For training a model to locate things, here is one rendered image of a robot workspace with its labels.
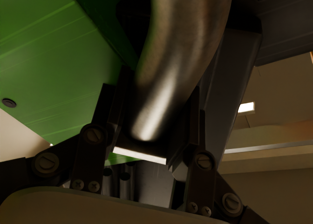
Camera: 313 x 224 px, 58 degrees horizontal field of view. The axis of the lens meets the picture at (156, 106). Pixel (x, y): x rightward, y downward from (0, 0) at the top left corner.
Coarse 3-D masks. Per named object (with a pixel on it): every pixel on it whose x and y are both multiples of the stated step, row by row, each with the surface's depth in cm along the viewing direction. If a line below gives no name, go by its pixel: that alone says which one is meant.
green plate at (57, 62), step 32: (0, 0) 14; (32, 0) 14; (64, 0) 13; (96, 0) 17; (0, 32) 15; (32, 32) 15; (64, 32) 15; (96, 32) 15; (0, 64) 17; (32, 64) 17; (64, 64) 17; (96, 64) 16; (128, 64) 16; (0, 96) 20; (32, 96) 20; (64, 96) 19; (96, 96) 19; (32, 128) 23; (64, 128) 22; (128, 160) 25
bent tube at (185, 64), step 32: (160, 0) 10; (192, 0) 9; (224, 0) 9; (160, 32) 10; (192, 32) 10; (160, 64) 11; (192, 64) 11; (160, 96) 13; (128, 128) 16; (160, 128) 15; (160, 160) 16
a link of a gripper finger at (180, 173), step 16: (192, 96) 15; (192, 112) 14; (176, 128) 15; (192, 128) 14; (176, 144) 14; (192, 144) 13; (176, 160) 14; (176, 176) 14; (224, 192) 13; (224, 208) 13; (240, 208) 13
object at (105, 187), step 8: (112, 168) 27; (128, 168) 26; (104, 176) 25; (112, 176) 26; (120, 176) 25; (128, 176) 25; (104, 184) 26; (112, 184) 26; (120, 184) 25; (128, 184) 25; (104, 192) 27; (112, 192) 27; (120, 192) 26; (128, 192) 26
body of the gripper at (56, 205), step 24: (24, 192) 10; (48, 192) 10; (72, 192) 10; (0, 216) 9; (24, 216) 9; (48, 216) 9; (72, 216) 9; (96, 216) 10; (120, 216) 10; (144, 216) 10; (168, 216) 10; (192, 216) 11
